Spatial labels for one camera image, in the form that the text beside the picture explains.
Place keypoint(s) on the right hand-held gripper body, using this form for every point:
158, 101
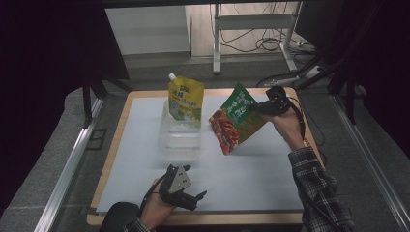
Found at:
276, 101

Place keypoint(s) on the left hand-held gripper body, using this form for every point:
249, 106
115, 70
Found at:
179, 183

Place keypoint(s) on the red and green food packet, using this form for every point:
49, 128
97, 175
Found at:
237, 121

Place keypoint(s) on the clear plastic container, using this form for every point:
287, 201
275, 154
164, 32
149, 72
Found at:
179, 141

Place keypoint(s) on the yellow and green spout pouch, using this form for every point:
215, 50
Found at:
186, 100

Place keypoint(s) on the person's right hand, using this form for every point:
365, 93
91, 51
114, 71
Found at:
287, 127

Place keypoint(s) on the person's left hand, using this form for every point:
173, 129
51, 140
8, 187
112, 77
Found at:
156, 209

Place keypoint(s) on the white power strip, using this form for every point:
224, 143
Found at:
312, 72

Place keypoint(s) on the black metal stand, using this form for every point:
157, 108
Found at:
87, 103
350, 96

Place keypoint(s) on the dark curtain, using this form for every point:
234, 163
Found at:
383, 64
42, 80

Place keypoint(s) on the white metal desk frame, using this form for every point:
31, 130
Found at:
251, 22

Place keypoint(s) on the aluminium rail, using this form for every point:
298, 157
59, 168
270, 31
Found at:
370, 161
69, 161

